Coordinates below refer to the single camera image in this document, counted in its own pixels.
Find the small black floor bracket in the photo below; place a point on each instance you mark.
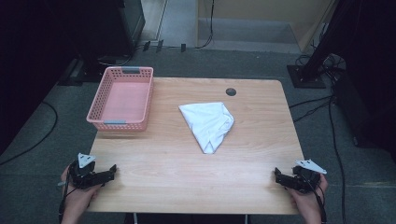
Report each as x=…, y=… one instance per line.
x=183, y=47
x=159, y=45
x=146, y=46

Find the dark round table grommet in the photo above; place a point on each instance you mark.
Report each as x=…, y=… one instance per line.
x=231, y=91

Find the pink plastic basket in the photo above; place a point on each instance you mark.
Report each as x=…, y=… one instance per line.
x=124, y=102

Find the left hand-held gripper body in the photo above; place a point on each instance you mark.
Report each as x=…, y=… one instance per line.
x=81, y=177

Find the black metal stand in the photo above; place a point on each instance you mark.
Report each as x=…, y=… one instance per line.
x=306, y=77

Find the small grey plug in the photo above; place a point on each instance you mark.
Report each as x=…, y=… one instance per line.
x=61, y=184

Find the white polo shirt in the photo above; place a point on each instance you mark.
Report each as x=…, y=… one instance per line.
x=208, y=124

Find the person's left hand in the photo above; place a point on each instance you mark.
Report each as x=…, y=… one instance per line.
x=76, y=199

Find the metal table leg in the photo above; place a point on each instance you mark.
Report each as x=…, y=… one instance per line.
x=135, y=218
x=246, y=219

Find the dark equipment case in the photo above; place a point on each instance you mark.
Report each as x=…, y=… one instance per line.
x=367, y=112

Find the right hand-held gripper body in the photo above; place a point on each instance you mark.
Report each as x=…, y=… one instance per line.
x=306, y=179

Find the person's right hand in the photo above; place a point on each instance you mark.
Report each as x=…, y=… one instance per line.
x=308, y=202

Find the large dark cabinet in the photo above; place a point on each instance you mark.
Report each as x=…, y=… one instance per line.
x=109, y=25

